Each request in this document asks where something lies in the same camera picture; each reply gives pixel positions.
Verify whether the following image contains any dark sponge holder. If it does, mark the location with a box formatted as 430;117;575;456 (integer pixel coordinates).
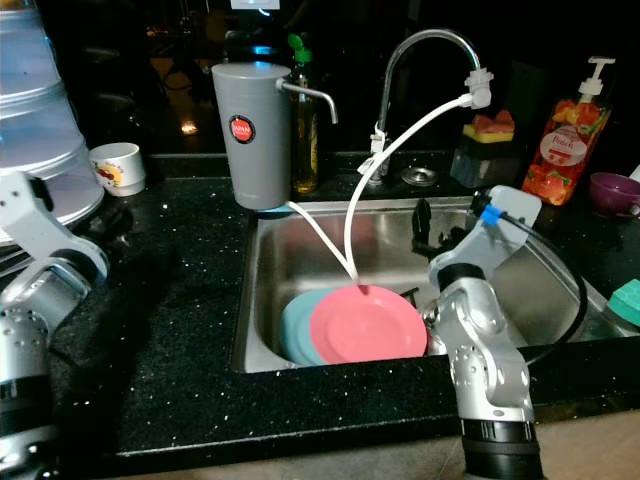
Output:
450;140;521;191

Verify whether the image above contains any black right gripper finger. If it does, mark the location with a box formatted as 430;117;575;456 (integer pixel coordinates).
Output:
410;198;437;253

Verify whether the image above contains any stainless steel sink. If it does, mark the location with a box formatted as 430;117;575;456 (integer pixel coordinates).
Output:
232;195;631;374

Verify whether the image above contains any white faucet hose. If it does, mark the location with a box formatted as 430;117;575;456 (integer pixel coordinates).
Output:
285;68;493;286

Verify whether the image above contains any yellow and red sponge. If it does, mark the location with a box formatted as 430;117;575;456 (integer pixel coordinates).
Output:
462;108;518;144

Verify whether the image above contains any light blue plate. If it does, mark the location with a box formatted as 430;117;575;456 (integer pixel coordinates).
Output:
280;290;331;368

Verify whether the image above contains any grey water filter canister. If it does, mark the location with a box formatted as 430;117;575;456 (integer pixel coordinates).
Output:
212;62;339;211

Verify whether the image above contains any pink plate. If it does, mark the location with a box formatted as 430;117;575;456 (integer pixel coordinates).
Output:
308;284;429;364

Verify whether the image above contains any chrome gooseneck faucet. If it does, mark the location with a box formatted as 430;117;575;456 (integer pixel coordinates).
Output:
372;28;486;181

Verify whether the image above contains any white printed mug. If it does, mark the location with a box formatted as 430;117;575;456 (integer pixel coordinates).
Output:
90;142;148;198

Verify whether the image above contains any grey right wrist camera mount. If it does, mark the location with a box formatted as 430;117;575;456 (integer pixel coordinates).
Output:
428;185;543;291

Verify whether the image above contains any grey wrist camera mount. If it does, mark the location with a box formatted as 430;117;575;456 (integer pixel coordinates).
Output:
428;185;543;291
0;170;109;286

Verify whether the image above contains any white tiered plastic container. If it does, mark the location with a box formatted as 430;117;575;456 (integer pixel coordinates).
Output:
0;0;106;226

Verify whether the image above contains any green-capped oil bottle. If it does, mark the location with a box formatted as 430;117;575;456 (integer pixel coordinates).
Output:
285;33;319;196

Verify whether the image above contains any purple cup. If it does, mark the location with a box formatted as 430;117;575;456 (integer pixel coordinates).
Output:
588;172;640;218

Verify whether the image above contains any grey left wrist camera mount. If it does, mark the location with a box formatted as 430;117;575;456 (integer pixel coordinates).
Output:
0;170;109;286

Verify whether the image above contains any round metal sink plug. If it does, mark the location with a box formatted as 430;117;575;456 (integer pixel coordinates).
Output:
400;166;439;188

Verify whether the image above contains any black blue-taped right arm cable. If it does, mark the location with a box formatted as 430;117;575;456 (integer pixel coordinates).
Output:
475;190;589;366

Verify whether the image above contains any peach soap pump bottle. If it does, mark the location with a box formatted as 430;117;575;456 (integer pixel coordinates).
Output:
522;57;616;208

